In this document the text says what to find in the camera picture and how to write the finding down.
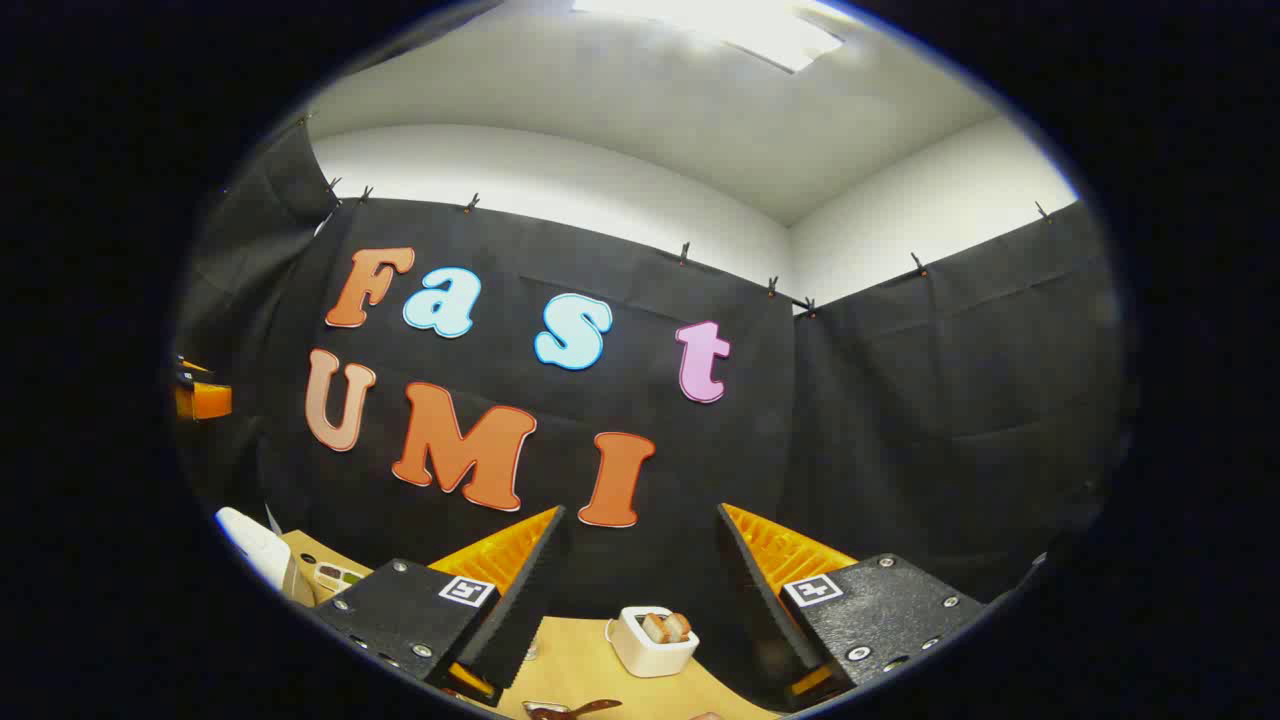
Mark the white divided grain dish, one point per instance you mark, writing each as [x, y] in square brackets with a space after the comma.
[338, 576]

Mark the white rice cooker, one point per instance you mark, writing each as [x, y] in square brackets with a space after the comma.
[250, 545]

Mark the ceiling light panel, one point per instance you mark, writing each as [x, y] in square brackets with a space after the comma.
[740, 25]

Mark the black backdrop cloth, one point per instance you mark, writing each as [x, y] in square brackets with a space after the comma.
[900, 400]

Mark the brown wooden spoon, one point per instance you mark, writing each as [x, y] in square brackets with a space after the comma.
[590, 708]

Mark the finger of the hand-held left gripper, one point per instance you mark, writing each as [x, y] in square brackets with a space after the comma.
[205, 400]

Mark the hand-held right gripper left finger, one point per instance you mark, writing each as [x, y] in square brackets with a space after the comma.
[530, 590]

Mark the white toaster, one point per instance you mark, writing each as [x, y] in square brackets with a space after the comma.
[650, 655]

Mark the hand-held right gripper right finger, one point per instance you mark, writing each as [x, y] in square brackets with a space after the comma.
[755, 590]

